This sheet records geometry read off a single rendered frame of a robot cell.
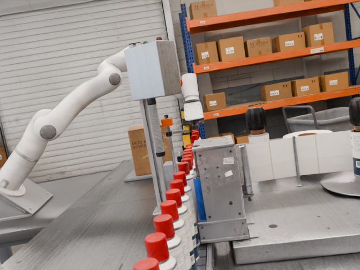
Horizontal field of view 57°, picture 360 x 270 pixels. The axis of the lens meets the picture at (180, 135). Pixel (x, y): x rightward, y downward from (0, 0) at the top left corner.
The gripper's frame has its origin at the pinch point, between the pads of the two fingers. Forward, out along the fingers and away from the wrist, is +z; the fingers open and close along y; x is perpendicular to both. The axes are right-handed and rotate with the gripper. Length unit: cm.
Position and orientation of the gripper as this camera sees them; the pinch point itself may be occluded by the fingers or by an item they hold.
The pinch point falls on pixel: (195, 129)
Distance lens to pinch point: 180.5
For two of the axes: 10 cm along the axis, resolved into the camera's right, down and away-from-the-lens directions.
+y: 9.8, -1.5, -1.1
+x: 1.4, 1.9, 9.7
